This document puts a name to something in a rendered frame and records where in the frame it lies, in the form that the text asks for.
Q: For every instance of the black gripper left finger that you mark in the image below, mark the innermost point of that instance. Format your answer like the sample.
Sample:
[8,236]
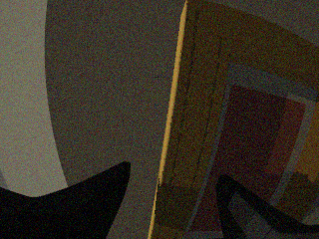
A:
[83,211]

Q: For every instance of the brown rectangular picture frame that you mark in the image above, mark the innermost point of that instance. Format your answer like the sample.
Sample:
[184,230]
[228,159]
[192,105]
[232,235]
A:
[244,101]

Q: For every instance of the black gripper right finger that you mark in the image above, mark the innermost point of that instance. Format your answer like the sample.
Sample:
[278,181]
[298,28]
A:
[244,215]

